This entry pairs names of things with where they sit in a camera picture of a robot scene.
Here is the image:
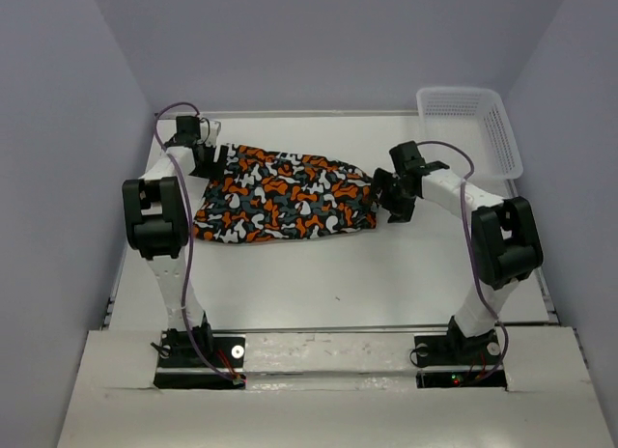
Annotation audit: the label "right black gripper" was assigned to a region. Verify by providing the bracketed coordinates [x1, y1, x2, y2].
[363, 166, 418, 223]

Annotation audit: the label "orange black camouflage shorts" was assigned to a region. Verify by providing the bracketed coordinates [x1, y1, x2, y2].
[193, 144, 377, 244]

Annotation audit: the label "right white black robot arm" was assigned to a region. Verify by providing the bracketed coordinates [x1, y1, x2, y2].
[369, 141, 544, 366]

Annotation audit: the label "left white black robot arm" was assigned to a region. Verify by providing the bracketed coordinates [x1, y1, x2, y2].
[122, 115, 226, 370]

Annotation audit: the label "white perforated plastic basket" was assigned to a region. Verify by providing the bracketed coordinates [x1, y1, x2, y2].
[416, 86, 523, 180]

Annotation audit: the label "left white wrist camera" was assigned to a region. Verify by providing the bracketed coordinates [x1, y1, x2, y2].
[198, 118, 221, 147]

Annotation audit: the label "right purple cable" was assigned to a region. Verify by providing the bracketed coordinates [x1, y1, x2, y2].
[414, 140, 510, 378]

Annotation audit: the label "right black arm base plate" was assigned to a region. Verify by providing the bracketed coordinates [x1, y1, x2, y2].
[408, 332, 507, 389]

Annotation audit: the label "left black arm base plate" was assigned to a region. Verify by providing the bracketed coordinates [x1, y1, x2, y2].
[150, 329, 247, 390]

